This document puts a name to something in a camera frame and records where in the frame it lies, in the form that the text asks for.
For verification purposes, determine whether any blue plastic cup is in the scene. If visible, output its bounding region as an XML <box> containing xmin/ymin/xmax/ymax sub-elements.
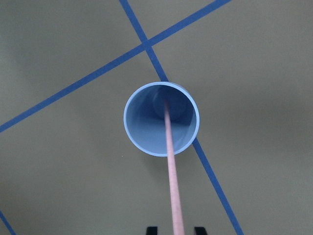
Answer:
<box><xmin>123</xmin><ymin>82</ymin><xmax>200</xmax><ymax>157</ymax></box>

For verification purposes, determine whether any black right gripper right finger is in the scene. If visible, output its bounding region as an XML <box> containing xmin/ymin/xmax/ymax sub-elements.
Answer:
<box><xmin>194</xmin><ymin>227</ymin><xmax>206</xmax><ymax>235</ymax></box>

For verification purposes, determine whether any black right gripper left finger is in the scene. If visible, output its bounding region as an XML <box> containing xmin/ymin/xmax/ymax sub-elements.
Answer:
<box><xmin>146</xmin><ymin>227</ymin><xmax>158</xmax><ymax>235</ymax></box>

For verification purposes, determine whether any brown paper table cover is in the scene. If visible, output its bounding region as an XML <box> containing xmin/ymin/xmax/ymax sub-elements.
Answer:
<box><xmin>0</xmin><ymin>0</ymin><xmax>313</xmax><ymax>235</ymax></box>

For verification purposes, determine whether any pink chopstick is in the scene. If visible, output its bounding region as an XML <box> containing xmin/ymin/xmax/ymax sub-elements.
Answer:
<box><xmin>164</xmin><ymin>100</ymin><xmax>185</xmax><ymax>235</ymax></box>

